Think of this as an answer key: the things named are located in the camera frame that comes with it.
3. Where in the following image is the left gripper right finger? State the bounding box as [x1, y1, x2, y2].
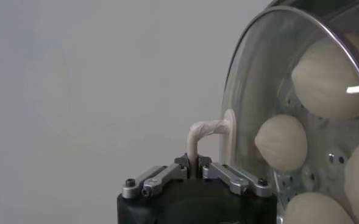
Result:
[198, 154, 273, 198]

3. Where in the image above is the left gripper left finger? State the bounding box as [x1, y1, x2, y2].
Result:
[121, 153, 190, 199]

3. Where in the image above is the round glass lid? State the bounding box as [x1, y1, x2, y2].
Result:
[187, 5, 359, 224]

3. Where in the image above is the stainless steel steamer basket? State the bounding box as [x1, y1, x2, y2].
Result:
[270, 0, 359, 224]

